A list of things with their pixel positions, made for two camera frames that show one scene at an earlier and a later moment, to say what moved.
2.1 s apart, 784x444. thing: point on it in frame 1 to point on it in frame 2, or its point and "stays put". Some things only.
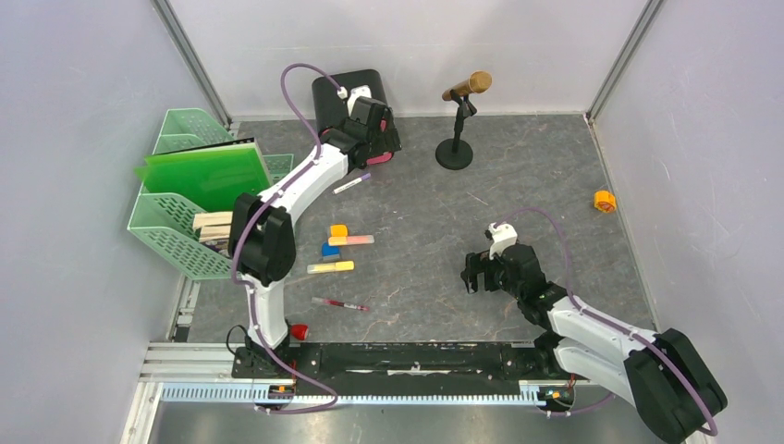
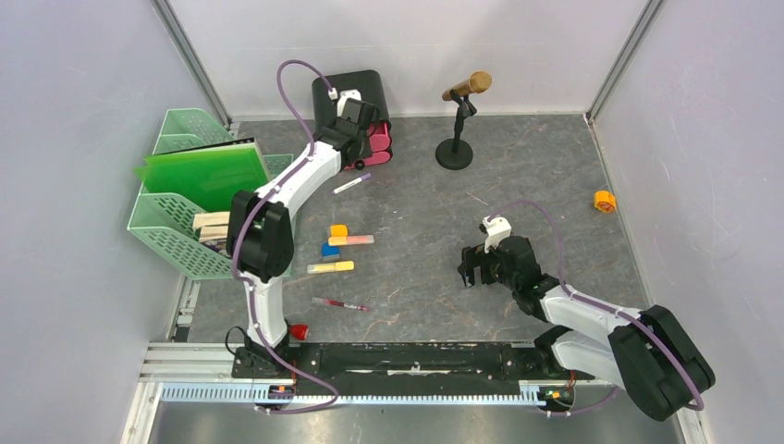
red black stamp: x=300 y=331 stays put
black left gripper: x=388 y=141 to x=367 y=152
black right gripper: x=475 y=263 stays put
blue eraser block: x=330 y=251 stays put
